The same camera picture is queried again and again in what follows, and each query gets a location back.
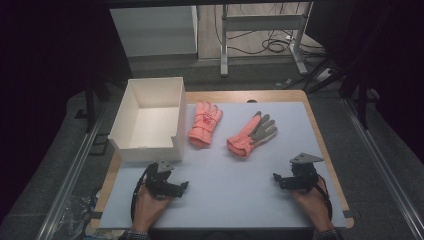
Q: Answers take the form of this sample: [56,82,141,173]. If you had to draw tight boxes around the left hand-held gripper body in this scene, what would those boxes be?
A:
[143,160,178,201]

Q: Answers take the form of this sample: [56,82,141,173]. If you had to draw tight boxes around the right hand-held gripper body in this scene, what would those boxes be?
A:
[289,152,325,193]

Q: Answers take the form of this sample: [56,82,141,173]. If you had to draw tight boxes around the pink winter glove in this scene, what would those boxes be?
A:
[188,100,224,148]
[226,111,279,159]

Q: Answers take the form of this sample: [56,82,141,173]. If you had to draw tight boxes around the white cardboard box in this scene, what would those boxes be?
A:
[108,77,188,163]

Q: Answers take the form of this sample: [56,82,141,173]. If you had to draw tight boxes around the person's left hand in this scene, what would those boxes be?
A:
[131,183,174,234]

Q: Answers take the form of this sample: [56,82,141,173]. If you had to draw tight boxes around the person's right hand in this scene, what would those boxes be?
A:
[292,177,334,233]

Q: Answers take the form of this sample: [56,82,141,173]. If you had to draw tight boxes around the light blue table mat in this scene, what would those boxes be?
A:
[99,101,348,230]

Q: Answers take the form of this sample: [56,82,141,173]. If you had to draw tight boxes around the clear plastic bag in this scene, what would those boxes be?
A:
[53,194,102,240]

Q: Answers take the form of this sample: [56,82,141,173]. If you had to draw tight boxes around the black stand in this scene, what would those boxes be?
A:
[339,58,382,131]
[74,75,113,134]

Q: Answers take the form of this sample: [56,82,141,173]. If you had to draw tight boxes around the white power strip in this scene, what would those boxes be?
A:
[314,67,333,83]

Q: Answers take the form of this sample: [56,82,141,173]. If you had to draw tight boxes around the white cabinet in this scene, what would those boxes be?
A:
[109,5,199,58]

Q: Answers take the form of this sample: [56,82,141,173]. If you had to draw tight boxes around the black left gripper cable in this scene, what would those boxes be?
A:
[130,163,155,223]

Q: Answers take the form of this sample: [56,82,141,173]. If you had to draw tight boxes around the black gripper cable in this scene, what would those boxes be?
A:
[316,173,334,222]
[130,163,155,223]

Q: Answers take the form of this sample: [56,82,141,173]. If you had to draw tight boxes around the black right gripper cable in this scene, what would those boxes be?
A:
[316,173,334,222]

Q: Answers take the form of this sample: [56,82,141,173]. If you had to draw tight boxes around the aluminium rail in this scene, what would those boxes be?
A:
[342,97,424,240]
[34,108,113,240]

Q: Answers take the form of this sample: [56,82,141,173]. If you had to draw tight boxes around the black floor cables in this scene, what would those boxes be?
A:
[213,2,327,58]

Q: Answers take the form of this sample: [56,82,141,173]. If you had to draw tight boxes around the grey metal desk frame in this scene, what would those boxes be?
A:
[219,1,315,78]

